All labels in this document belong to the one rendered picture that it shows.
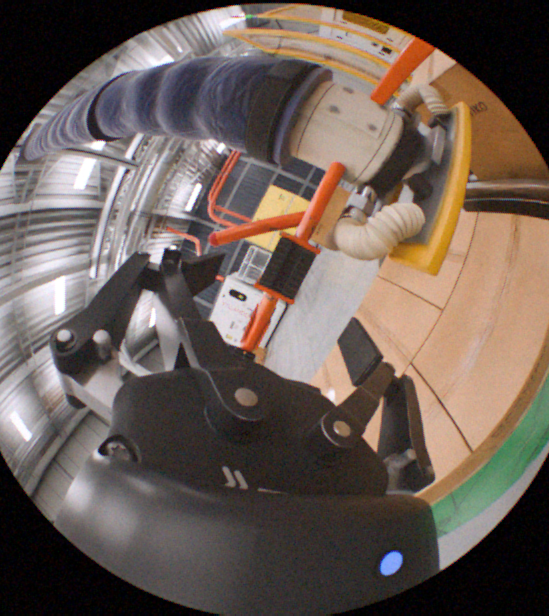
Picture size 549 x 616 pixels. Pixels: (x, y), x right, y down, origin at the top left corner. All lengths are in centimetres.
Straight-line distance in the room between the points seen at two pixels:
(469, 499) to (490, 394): 67
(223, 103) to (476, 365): 69
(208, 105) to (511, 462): 130
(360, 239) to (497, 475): 105
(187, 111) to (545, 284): 76
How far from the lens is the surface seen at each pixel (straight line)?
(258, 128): 29
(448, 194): 26
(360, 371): 15
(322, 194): 30
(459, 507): 114
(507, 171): 81
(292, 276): 27
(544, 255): 64
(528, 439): 106
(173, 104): 37
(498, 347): 57
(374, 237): 22
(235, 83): 32
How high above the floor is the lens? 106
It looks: 5 degrees down
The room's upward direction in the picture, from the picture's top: 65 degrees counter-clockwise
